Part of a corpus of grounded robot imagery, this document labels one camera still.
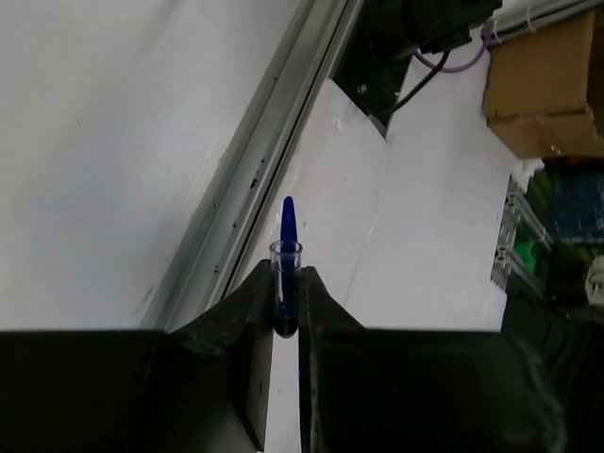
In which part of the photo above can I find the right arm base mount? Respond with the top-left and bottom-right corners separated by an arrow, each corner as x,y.
332,0 -> 502,135

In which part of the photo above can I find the blue pen cap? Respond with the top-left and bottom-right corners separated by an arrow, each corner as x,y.
269,196 -> 303,339

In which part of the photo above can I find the aluminium front rail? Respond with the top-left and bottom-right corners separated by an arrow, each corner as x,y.
141,1 -> 362,330

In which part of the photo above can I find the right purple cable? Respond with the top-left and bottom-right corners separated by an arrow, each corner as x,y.
412,18 -> 496,75

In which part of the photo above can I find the brown cardboard box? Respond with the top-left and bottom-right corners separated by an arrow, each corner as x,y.
483,8 -> 603,159

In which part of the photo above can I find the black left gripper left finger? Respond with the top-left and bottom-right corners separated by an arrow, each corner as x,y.
1,260 -> 275,452

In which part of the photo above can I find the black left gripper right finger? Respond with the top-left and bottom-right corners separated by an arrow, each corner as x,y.
298,267 -> 566,452

